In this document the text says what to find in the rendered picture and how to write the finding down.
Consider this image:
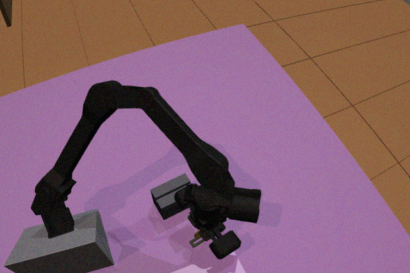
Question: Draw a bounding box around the dark green narrow rectangular frame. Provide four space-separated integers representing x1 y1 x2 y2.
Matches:
189 238 204 248

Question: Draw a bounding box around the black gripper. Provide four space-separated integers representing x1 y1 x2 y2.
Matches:
174 187 241 259

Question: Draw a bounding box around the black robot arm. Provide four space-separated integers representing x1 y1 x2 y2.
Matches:
31 80 261 238

